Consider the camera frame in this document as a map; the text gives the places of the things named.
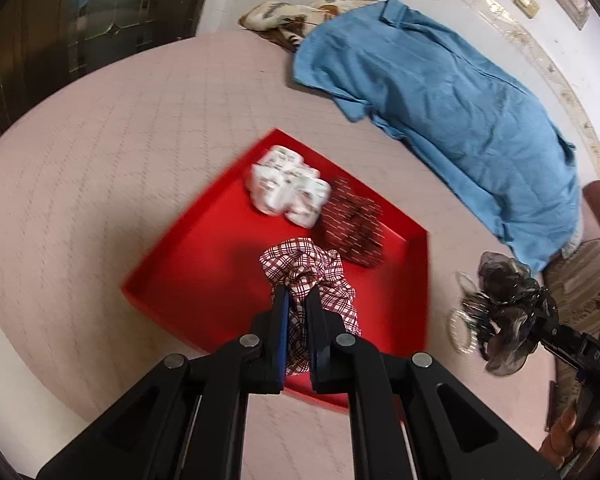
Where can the red tray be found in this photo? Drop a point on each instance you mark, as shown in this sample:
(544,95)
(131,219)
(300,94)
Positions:
(205,260)

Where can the gold wall switch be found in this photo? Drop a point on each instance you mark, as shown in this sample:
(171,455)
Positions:
(528,5)

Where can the person's right hand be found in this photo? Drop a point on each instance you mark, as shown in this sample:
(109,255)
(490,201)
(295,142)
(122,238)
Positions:
(562,430)

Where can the patterned beige pillow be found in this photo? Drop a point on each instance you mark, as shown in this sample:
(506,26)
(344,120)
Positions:
(580,270)

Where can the red white plaid scrunchie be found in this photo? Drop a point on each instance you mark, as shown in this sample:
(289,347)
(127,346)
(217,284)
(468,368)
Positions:
(305,265)

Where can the blue shirt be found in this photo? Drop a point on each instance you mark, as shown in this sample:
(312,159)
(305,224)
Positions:
(430,100)

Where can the white printed scrunchie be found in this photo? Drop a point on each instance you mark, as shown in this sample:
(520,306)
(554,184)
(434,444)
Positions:
(285,190)

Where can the wooden door with glass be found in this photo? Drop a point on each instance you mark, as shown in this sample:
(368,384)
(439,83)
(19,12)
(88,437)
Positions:
(55,35)

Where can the beige floral cloth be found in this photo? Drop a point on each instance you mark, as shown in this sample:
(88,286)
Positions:
(270,15)

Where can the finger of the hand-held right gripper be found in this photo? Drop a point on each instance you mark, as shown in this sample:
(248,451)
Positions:
(572,342)

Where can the dark red dotted scrunchie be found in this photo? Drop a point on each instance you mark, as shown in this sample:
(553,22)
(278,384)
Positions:
(350,220)

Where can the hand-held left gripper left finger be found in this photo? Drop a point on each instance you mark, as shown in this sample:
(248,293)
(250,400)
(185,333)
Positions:
(281,330)

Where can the black sheer scrunchie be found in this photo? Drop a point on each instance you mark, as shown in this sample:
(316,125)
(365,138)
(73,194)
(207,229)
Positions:
(510,310)

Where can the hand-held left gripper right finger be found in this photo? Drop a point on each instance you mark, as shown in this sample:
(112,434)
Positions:
(314,340)

